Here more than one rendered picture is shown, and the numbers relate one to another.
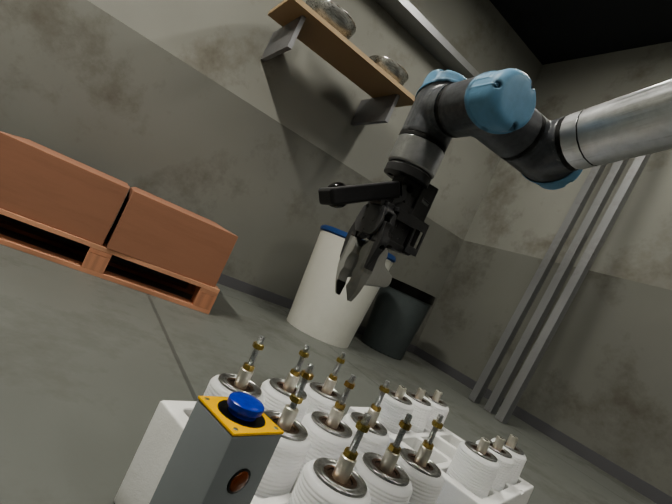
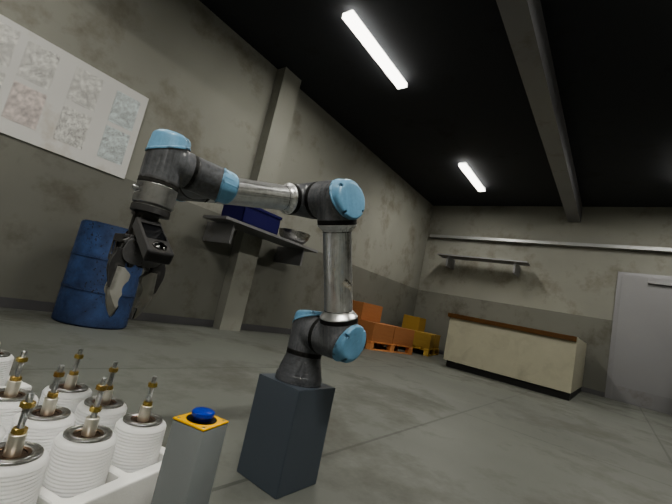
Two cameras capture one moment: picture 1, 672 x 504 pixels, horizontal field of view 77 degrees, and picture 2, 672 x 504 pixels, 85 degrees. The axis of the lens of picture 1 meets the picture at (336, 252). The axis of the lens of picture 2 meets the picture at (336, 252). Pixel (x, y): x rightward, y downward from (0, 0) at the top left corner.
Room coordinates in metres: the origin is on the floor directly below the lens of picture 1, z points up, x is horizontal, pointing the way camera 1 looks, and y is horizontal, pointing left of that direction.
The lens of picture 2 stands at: (0.52, 0.75, 0.57)
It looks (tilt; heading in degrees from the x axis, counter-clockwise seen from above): 8 degrees up; 251
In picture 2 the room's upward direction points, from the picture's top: 12 degrees clockwise
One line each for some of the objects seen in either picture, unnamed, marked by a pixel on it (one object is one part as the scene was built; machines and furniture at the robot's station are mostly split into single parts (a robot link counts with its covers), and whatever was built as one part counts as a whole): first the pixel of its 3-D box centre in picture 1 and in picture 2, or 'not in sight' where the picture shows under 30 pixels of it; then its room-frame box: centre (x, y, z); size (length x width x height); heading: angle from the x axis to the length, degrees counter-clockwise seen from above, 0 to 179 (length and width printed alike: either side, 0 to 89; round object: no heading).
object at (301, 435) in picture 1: (283, 425); (88, 433); (0.63, -0.04, 0.25); 0.08 x 0.08 x 0.01
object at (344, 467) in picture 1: (344, 468); (144, 413); (0.56, -0.13, 0.26); 0.02 x 0.02 x 0.03
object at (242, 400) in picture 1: (243, 408); (202, 416); (0.46, 0.02, 0.32); 0.04 x 0.04 x 0.02
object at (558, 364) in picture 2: not in sight; (517, 353); (-4.53, -4.01, 0.41); 2.12 x 1.71 x 0.81; 33
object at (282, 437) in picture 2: not in sight; (287, 428); (0.15, -0.45, 0.15); 0.18 x 0.18 x 0.30; 33
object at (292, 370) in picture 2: not in sight; (301, 365); (0.15, -0.45, 0.35); 0.15 x 0.15 x 0.10
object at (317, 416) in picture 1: (331, 424); (46, 413); (0.72, -0.11, 0.25); 0.08 x 0.08 x 0.01
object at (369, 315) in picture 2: not in sight; (379, 327); (-2.48, -4.97, 0.35); 1.18 x 0.90 x 0.69; 31
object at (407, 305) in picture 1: (395, 317); not in sight; (3.68, -0.70, 0.30); 0.48 x 0.47 x 0.60; 33
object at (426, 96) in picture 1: (437, 113); (166, 161); (0.64, -0.05, 0.77); 0.09 x 0.08 x 0.11; 27
